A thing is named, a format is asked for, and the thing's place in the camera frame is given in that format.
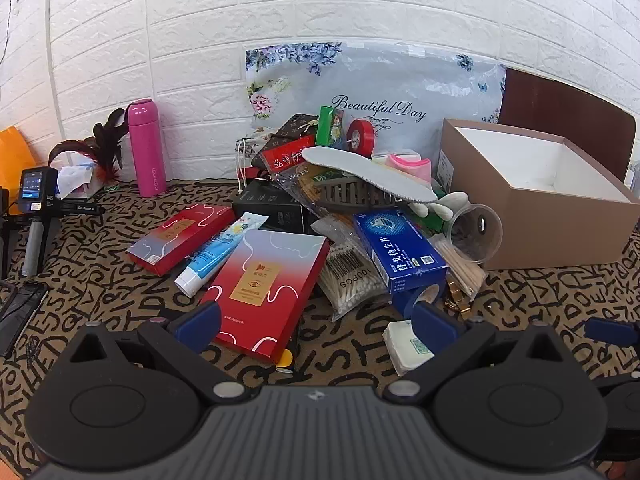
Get large red gradient box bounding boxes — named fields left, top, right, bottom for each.
left=199, top=229, right=332, bottom=364

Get brown hair claw clip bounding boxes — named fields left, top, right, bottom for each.
left=317, top=172, right=404, bottom=212

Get floral plastic bag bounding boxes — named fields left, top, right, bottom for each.
left=244, top=41, right=507, bottom=163

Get tissue pack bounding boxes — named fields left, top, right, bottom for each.
left=56, top=162, right=105, bottom=200

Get white glove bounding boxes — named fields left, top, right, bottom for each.
left=407, top=191, right=474, bottom=222

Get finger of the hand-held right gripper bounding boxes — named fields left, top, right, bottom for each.
left=594, top=370, right=640, bottom=403
left=584, top=316, right=640, bottom=347

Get blue medicine box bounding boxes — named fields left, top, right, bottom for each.
left=352, top=209, right=449, bottom=294

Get cotton swab bag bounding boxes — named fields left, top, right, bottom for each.
left=310, top=214, right=397, bottom=322

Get blue toothpaste tube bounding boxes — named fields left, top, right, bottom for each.
left=174, top=212, right=271, bottom=297

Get gold watch strap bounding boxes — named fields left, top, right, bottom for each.
left=444, top=274, right=477, bottom=317

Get brown box lid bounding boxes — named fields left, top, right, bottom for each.
left=499, top=67, right=637, bottom=182

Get white shoe insole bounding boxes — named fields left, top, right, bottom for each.
left=300, top=145, right=439, bottom=205

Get black device with screen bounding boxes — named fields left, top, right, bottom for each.
left=2, top=166, right=105, bottom=277

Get pink thermos bottle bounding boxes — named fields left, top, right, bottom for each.
left=125, top=99, right=169, bottom=198

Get green box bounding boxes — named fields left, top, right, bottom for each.
left=314, top=105, right=349, bottom=151

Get brown cardboard box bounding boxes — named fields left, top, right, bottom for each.
left=434, top=118, right=640, bottom=272

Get toothpick bag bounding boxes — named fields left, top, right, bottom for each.
left=429, top=239, right=489, bottom=297

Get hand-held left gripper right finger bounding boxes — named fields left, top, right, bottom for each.
left=385, top=301, right=568, bottom=404

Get brown patterned phone case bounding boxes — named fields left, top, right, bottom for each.
left=249, top=113, right=321, bottom=171

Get red tape roll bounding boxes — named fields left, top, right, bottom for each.
left=347, top=118, right=377, bottom=156

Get flat black device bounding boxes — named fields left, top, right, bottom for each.
left=0, top=281, right=49, bottom=357

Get red packet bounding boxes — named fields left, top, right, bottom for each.
left=262, top=135, right=319, bottom=177

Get orange paper bag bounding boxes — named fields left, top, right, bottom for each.
left=0, top=126, right=39, bottom=190

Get pink tape roll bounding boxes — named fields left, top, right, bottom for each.
left=384, top=154, right=432, bottom=187

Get clear plastic cup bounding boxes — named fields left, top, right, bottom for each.
left=446, top=203, right=504, bottom=265

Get black box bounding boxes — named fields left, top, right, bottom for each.
left=231, top=179, right=322, bottom=236

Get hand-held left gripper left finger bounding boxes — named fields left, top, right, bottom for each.
left=67, top=301, right=248, bottom=404

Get letter-patterned desktop cloth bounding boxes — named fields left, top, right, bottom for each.
left=0, top=177, right=640, bottom=480

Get blue tape roll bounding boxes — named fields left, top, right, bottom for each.
left=391, top=280, right=449, bottom=320

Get small red gradient box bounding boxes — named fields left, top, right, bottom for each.
left=126, top=204, right=237, bottom=277

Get white tissue packet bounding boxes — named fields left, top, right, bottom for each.
left=382, top=318, right=437, bottom=377

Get green packet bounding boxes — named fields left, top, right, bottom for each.
left=429, top=185, right=450, bottom=235

